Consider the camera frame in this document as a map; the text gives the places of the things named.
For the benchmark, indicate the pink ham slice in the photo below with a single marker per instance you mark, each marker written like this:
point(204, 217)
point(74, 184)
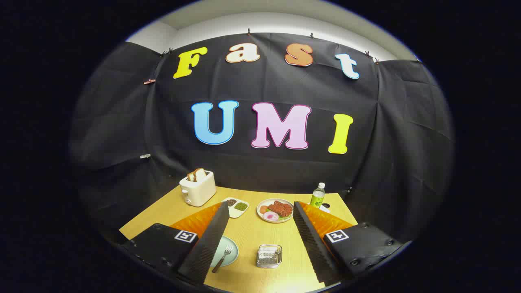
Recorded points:
point(270, 216)

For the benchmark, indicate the white square coaster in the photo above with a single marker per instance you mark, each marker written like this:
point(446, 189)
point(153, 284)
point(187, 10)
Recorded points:
point(325, 208)

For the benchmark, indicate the perforated metal tray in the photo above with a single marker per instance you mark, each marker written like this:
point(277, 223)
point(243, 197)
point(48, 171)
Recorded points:
point(268, 257)

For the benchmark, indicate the small pink clip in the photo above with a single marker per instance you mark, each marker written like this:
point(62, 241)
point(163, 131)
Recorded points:
point(149, 81)

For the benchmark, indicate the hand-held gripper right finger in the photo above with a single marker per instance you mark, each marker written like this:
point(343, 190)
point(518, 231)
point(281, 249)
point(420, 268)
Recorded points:
point(313, 244)

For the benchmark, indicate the black backdrop cloth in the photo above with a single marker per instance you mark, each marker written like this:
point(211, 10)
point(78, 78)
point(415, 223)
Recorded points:
point(264, 171)

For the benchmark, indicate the white toaster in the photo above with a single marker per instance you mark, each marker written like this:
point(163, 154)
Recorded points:
point(199, 191)

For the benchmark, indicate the orange carrot slice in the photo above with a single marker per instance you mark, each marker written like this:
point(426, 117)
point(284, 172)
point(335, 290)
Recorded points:
point(264, 209)

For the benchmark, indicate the white divided dish with beans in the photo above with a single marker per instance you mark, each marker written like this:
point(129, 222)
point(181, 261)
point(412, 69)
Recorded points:
point(240, 206)

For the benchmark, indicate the brown meat pieces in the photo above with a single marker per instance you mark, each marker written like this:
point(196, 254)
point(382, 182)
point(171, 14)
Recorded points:
point(281, 208)

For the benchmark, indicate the light green plate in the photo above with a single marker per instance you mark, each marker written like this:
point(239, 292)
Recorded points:
point(226, 240)

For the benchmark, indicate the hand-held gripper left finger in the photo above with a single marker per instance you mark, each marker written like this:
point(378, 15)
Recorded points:
point(207, 244)

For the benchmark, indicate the green label drink bottle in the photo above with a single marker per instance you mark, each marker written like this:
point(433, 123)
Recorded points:
point(317, 198)

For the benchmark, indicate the bread slice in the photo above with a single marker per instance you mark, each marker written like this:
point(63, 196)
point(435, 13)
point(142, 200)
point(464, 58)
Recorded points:
point(200, 174)
point(191, 176)

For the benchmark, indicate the white round food plate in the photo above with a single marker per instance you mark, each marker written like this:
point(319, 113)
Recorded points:
point(266, 202)

